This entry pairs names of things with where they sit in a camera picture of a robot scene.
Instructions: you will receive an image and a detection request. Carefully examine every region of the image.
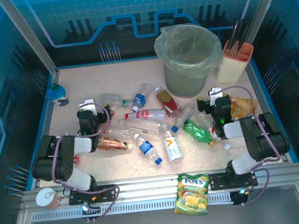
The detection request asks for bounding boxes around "brown bottle yellow cap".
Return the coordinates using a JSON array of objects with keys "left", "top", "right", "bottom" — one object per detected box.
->
[{"left": 96, "top": 102, "right": 120, "bottom": 135}]

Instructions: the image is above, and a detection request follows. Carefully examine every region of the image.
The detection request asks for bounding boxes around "crushed clear bottle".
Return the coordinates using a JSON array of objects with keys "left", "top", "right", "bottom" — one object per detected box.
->
[{"left": 105, "top": 125, "right": 139, "bottom": 144}]

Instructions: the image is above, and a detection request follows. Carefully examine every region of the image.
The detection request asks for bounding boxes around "clear bottle green cap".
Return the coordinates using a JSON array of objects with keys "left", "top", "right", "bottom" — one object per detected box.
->
[{"left": 101, "top": 90, "right": 128, "bottom": 110}]

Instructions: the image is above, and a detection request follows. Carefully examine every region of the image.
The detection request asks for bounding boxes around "copper label bottle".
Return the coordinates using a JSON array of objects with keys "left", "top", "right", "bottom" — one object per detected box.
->
[{"left": 96, "top": 134, "right": 133, "bottom": 154}]

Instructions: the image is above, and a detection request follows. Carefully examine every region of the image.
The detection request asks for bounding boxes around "green plastic bottle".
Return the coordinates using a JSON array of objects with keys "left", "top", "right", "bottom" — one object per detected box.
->
[{"left": 181, "top": 117, "right": 218, "bottom": 150}]

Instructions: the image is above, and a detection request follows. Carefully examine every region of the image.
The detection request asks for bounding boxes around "large clear plain bottle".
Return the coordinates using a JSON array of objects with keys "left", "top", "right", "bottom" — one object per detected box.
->
[{"left": 119, "top": 114, "right": 166, "bottom": 139}]

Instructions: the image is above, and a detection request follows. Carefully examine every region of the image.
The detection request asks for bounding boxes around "blue label bottle white cap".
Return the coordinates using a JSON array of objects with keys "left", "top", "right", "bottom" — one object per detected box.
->
[{"left": 129, "top": 82, "right": 154, "bottom": 113}]

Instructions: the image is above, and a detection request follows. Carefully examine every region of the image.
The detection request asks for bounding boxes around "red label bottle red cap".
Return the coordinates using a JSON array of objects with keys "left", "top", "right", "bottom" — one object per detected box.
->
[{"left": 124, "top": 106, "right": 169, "bottom": 125}]

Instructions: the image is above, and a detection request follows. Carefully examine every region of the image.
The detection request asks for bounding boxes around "grey waste bin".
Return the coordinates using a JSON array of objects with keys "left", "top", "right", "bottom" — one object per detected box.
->
[{"left": 152, "top": 20, "right": 227, "bottom": 101}]

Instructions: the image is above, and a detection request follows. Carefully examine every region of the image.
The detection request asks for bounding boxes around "green plastic bin liner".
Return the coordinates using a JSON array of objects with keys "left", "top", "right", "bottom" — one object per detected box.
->
[{"left": 152, "top": 20, "right": 226, "bottom": 84}]

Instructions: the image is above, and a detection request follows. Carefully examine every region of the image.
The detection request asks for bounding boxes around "yellow snack bag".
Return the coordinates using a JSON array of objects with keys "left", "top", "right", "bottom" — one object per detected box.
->
[{"left": 228, "top": 93, "right": 259, "bottom": 122}]

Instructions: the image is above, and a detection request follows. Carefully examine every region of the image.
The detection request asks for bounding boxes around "clear bottle blue cap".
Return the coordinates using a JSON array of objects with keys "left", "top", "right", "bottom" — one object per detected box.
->
[{"left": 169, "top": 104, "right": 198, "bottom": 134}]

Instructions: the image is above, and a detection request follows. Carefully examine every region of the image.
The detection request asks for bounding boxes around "red gold label bottle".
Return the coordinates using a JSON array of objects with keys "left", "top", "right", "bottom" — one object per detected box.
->
[{"left": 154, "top": 84, "right": 183, "bottom": 120}]

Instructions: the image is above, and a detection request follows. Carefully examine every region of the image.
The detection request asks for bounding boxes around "beige orange utensil holder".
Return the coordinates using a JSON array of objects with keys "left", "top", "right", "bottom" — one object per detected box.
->
[{"left": 213, "top": 38, "right": 258, "bottom": 87}]

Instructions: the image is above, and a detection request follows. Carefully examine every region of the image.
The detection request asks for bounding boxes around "blue white toy cup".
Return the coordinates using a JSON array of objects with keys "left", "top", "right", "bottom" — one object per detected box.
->
[{"left": 44, "top": 82, "right": 70, "bottom": 109}]

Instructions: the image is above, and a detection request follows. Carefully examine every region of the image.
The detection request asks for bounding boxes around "white label orange mark bottle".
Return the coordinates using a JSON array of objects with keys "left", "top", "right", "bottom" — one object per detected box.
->
[{"left": 159, "top": 122, "right": 185, "bottom": 163}]

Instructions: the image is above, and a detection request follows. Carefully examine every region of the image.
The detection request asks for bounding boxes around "wooden chopstick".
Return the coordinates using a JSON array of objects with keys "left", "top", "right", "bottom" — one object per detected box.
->
[
  {"left": 223, "top": 42, "right": 234, "bottom": 58},
  {"left": 230, "top": 41, "right": 240, "bottom": 58}
]

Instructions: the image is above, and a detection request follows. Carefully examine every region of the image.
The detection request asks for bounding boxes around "tin can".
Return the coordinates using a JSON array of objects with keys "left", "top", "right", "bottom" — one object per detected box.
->
[{"left": 34, "top": 186, "right": 63, "bottom": 212}]

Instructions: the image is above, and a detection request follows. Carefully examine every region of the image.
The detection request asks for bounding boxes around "Fox's candy bag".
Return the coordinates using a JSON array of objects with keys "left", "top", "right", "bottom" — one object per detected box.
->
[{"left": 170, "top": 170, "right": 214, "bottom": 219}]

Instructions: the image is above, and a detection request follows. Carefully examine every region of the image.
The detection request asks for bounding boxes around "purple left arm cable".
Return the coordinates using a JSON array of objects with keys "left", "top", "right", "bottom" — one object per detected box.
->
[{"left": 44, "top": 99, "right": 123, "bottom": 224}]

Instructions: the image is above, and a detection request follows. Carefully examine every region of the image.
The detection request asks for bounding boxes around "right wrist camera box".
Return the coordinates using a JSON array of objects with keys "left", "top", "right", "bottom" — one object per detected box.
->
[{"left": 207, "top": 86, "right": 224, "bottom": 106}]

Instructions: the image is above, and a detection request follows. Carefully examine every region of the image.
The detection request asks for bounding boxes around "aluminium table rail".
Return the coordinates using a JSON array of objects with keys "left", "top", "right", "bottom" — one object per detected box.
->
[{"left": 21, "top": 161, "right": 299, "bottom": 214}]

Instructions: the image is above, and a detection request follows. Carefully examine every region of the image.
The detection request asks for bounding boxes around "slotted grey cable duct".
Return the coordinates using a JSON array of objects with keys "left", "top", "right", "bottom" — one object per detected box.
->
[{"left": 31, "top": 190, "right": 235, "bottom": 224}]

